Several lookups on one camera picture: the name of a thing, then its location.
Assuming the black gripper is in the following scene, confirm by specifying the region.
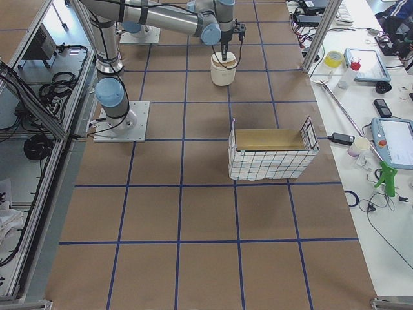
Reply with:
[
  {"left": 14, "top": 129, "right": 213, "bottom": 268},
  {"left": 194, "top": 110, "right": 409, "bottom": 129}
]
[{"left": 221, "top": 19, "right": 247, "bottom": 61}]

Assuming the white trash can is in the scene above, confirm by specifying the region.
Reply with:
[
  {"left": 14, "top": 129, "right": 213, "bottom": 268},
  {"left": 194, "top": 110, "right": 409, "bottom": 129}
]
[{"left": 210, "top": 52, "right": 237, "bottom": 86}]

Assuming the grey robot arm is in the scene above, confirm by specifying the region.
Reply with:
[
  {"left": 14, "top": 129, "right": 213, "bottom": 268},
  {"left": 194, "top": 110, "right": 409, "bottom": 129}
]
[
  {"left": 121, "top": 21, "right": 152, "bottom": 38},
  {"left": 82, "top": 1, "right": 246, "bottom": 130}
]

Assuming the long metal rod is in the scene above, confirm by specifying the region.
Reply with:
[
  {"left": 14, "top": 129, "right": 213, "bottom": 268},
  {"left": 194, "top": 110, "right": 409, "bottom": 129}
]
[{"left": 315, "top": 80, "right": 384, "bottom": 162}]

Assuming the yellow tape roll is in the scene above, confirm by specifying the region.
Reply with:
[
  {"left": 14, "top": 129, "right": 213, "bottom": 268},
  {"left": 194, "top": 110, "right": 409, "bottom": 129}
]
[{"left": 323, "top": 51, "right": 343, "bottom": 68}]

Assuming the red capped squeeze bottle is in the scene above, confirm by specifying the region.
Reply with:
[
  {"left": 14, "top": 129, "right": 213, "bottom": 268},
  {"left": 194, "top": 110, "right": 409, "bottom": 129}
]
[{"left": 337, "top": 58, "right": 361, "bottom": 90}]

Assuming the black power adapter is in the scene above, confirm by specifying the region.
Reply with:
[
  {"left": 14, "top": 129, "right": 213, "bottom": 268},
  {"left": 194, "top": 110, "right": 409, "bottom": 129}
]
[{"left": 328, "top": 132, "right": 355, "bottom": 146}]

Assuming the white plastic cup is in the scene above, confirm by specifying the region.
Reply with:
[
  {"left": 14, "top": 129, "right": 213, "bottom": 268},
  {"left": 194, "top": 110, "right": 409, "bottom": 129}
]
[{"left": 347, "top": 136, "right": 370, "bottom": 157}]

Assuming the black remote handset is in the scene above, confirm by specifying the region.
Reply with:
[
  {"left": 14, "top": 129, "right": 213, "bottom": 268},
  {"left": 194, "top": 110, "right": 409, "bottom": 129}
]
[{"left": 374, "top": 99, "right": 392, "bottom": 118}]

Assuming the grey control box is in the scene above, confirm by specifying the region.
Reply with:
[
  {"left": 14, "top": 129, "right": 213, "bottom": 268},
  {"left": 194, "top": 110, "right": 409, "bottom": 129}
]
[{"left": 22, "top": 23, "right": 57, "bottom": 68}]

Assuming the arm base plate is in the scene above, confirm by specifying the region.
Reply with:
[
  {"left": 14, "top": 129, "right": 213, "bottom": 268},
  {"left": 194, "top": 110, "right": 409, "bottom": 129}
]
[
  {"left": 93, "top": 101, "right": 150, "bottom": 143},
  {"left": 120, "top": 25, "right": 161, "bottom": 45}
]

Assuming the aluminium frame post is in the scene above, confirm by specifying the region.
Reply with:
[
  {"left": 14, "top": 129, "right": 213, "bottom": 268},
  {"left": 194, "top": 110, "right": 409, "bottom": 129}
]
[{"left": 302, "top": 0, "right": 342, "bottom": 73}]

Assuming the blue tape ring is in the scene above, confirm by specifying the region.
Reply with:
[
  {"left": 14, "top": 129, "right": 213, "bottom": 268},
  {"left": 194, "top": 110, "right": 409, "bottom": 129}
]
[{"left": 343, "top": 190, "right": 359, "bottom": 208}]

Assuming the green plastic grabber handle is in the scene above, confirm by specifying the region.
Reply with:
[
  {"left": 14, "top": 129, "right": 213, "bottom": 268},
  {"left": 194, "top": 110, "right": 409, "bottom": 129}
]
[{"left": 374, "top": 161, "right": 398, "bottom": 197}]

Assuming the black coiled cable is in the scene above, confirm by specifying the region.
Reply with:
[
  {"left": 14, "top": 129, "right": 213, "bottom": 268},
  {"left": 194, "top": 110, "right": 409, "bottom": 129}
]
[{"left": 23, "top": 132, "right": 53, "bottom": 161}]

